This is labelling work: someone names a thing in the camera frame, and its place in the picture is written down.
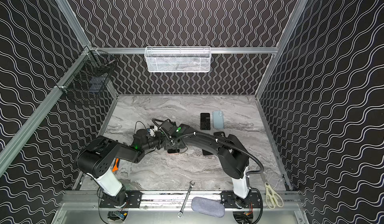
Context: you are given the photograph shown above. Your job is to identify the white scissors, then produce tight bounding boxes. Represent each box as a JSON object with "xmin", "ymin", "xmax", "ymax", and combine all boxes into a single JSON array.
[{"xmin": 264, "ymin": 182, "xmax": 284, "ymax": 209}]

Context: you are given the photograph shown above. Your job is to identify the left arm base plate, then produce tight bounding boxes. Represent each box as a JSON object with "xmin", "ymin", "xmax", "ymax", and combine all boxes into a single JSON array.
[{"xmin": 99, "ymin": 191, "xmax": 143, "ymax": 209}]

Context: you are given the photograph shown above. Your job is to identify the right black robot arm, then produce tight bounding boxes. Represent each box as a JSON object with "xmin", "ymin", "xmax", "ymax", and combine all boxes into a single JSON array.
[{"xmin": 158, "ymin": 120, "xmax": 250, "ymax": 199}]

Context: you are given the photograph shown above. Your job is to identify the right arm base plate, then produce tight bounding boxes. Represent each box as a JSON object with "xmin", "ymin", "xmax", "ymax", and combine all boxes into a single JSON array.
[{"xmin": 220, "ymin": 191, "xmax": 263, "ymax": 209}]

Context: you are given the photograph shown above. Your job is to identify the black phone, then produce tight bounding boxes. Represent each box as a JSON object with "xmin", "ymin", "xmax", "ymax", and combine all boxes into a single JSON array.
[
  {"xmin": 167, "ymin": 149, "xmax": 180, "ymax": 154},
  {"xmin": 202, "ymin": 150, "xmax": 212, "ymax": 156}
]

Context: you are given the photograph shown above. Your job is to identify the black phone case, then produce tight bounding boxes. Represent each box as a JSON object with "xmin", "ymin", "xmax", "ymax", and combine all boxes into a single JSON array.
[{"xmin": 214, "ymin": 132, "xmax": 226, "ymax": 137}]

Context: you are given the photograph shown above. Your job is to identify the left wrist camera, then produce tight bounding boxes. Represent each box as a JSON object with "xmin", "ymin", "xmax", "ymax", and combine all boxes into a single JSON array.
[{"xmin": 147, "ymin": 125, "xmax": 159, "ymax": 137}]

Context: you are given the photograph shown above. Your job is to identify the pale blue phone case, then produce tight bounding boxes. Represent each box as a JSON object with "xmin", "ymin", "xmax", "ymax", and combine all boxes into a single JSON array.
[{"xmin": 213, "ymin": 111, "xmax": 224, "ymax": 129}]

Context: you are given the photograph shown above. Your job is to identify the silver wrench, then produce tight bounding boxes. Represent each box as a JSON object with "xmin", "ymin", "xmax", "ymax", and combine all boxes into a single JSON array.
[{"xmin": 178, "ymin": 181, "xmax": 195, "ymax": 218}]

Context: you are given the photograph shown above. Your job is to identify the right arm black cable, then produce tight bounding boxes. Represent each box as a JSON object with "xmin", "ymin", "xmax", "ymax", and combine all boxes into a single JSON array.
[{"xmin": 151, "ymin": 118, "xmax": 265, "ymax": 224}]

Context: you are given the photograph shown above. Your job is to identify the orange handled adjustable wrench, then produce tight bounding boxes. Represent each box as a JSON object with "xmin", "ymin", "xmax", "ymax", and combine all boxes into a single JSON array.
[{"xmin": 112, "ymin": 158, "xmax": 120, "ymax": 172}]

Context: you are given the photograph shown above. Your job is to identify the white wire basket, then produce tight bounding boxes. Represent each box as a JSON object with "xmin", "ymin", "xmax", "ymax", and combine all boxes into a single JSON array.
[{"xmin": 144, "ymin": 46, "xmax": 212, "ymax": 73}]

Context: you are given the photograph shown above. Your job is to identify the black wire basket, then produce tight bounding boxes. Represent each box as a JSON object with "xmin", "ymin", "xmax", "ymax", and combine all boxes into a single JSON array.
[{"xmin": 59, "ymin": 50, "xmax": 118, "ymax": 106}]

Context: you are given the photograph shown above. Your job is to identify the grey cloth pad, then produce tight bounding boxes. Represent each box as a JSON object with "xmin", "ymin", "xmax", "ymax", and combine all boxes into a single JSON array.
[{"xmin": 191, "ymin": 197, "xmax": 225, "ymax": 218}]

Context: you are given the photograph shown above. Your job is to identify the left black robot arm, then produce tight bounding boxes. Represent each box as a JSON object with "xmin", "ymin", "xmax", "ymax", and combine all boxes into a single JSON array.
[{"xmin": 76, "ymin": 129, "xmax": 164, "ymax": 208}]

